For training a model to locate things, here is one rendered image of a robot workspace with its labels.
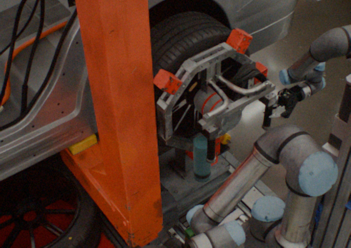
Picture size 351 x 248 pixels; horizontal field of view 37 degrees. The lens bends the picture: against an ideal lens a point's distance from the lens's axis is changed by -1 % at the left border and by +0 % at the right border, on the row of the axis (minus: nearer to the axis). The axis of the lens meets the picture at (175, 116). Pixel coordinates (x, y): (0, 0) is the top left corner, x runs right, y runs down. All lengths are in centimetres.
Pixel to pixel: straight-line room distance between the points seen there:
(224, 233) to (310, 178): 29
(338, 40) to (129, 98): 88
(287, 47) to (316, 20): 49
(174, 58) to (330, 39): 65
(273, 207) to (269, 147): 37
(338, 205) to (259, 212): 26
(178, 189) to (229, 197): 133
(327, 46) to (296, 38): 228
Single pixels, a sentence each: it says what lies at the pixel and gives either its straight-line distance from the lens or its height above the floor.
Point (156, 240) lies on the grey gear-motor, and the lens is 287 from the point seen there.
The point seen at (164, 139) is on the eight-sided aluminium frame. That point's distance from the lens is 245.
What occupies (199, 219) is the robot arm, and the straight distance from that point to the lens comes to 169.
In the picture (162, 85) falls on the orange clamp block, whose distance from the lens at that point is 223.
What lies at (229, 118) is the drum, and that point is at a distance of 240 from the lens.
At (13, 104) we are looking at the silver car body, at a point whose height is 80.
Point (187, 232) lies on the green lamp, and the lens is 226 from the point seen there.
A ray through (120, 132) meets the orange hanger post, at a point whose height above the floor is 126.
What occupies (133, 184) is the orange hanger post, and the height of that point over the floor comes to 96.
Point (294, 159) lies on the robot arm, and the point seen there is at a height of 144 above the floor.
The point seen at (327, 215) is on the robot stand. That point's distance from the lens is 190.
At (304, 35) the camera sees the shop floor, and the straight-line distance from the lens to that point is 449.
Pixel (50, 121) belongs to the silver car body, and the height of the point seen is 92.
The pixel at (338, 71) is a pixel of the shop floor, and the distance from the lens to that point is 417.
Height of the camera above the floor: 254
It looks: 44 degrees down
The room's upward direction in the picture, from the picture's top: 2 degrees counter-clockwise
